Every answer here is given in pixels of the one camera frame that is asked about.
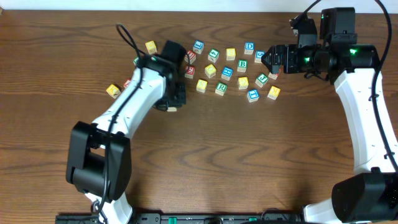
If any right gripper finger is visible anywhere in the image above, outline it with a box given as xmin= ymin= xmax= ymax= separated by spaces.
xmin=264 ymin=62 xmax=280 ymax=74
xmin=261 ymin=50 xmax=272 ymax=62

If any red E block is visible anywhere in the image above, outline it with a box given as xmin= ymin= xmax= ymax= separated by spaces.
xmin=184 ymin=65 xmax=195 ymax=79

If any red U block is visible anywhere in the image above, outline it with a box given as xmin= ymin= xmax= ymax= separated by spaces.
xmin=185 ymin=50 xmax=197 ymax=64

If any green R block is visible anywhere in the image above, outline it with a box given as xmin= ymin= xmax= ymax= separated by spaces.
xmin=215 ymin=82 xmax=228 ymax=96

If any green N block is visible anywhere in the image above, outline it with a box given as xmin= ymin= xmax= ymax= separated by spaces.
xmin=167 ymin=107 xmax=177 ymax=112

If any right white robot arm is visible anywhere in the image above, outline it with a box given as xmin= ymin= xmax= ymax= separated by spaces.
xmin=261 ymin=44 xmax=397 ymax=223

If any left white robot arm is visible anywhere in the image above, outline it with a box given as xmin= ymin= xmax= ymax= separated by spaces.
xmin=66 ymin=52 xmax=186 ymax=223

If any red block under gripper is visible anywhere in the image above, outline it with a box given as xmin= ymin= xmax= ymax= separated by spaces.
xmin=268 ymin=70 xmax=281 ymax=80

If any blue 5 block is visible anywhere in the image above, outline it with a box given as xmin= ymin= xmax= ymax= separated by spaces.
xmin=254 ymin=50 xmax=265 ymax=63

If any green J block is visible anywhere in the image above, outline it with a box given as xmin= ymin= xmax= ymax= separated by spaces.
xmin=255 ymin=73 xmax=269 ymax=88

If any blue D block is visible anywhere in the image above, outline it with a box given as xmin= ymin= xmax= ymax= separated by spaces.
xmin=244 ymin=42 xmax=255 ymax=55

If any yellow M block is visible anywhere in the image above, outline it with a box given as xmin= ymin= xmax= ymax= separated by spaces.
xmin=267 ymin=85 xmax=280 ymax=100

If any green B block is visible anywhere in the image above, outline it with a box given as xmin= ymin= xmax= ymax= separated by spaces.
xmin=237 ymin=59 xmax=248 ymax=73

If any yellow S block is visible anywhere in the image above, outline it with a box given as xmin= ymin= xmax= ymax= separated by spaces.
xmin=196 ymin=79 xmax=208 ymax=93

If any yellow block centre right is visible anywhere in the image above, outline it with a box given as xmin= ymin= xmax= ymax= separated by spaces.
xmin=238 ymin=77 xmax=249 ymax=90

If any blue T block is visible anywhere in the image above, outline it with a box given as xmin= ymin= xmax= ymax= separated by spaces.
xmin=247 ymin=89 xmax=259 ymax=103

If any blue H block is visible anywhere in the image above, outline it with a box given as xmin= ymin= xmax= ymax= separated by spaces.
xmin=221 ymin=67 xmax=233 ymax=81

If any yellow O block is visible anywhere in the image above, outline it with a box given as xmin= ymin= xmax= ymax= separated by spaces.
xmin=205 ymin=64 xmax=216 ymax=78

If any red A block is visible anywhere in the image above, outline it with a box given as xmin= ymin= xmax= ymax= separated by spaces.
xmin=123 ymin=79 xmax=131 ymax=88

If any green 4 block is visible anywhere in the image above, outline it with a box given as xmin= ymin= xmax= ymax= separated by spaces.
xmin=208 ymin=48 xmax=220 ymax=63

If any green 7 block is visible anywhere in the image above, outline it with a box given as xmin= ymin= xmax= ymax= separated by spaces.
xmin=133 ymin=57 xmax=139 ymax=66

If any blue L block right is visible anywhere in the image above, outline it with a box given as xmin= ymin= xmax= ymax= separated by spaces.
xmin=193 ymin=40 xmax=205 ymax=54

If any yellow block top left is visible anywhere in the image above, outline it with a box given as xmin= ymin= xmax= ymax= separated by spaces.
xmin=145 ymin=40 xmax=157 ymax=55

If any yellow K block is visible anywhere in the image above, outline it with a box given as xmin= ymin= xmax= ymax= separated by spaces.
xmin=106 ymin=84 xmax=121 ymax=99

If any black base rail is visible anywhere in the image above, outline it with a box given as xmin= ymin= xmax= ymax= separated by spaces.
xmin=55 ymin=211 xmax=304 ymax=224

